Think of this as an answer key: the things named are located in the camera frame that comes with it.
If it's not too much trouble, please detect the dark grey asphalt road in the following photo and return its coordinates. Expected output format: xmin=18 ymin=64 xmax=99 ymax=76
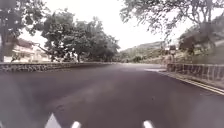
xmin=0 ymin=62 xmax=224 ymax=128

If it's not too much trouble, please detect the row of trees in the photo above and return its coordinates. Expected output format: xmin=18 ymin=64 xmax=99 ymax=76
xmin=0 ymin=0 xmax=121 ymax=64

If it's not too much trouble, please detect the sign on pole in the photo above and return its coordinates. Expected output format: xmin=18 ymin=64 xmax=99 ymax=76
xmin=169 ymin=44 xmax=177 ymax=64

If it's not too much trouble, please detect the robot's own part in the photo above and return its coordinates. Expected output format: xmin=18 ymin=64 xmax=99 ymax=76
xmin=143 ymin=119 xmax=154 ymax=128
xmin=71 ymin=120 xmax=82 ymax=128

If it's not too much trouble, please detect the pale building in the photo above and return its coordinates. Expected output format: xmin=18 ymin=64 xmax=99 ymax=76
xmin=3 ymin=38 xmax=51 ymax=64

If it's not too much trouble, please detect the pale painted road line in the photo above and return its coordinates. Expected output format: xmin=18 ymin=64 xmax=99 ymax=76
xmin=159 ymin=71 xmax=224 ymax=96

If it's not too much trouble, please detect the large spreading tree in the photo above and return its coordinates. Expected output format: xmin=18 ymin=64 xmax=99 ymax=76
xmin=119 ymin=0 xmax=224 ymax=56

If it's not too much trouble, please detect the grassy slope with bushes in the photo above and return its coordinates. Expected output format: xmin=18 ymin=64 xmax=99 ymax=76
xmin=176 ymin=13 xmax=224 ymax=65

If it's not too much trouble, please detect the low stone wall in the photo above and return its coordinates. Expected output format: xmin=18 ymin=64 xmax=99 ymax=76
xmin=0 ymin=61 xmax=116 ymax=73

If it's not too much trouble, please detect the stone retaining wall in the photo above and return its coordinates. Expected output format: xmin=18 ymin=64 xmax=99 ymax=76
xmin=165 ymin=62 xmax=224 ymax=82

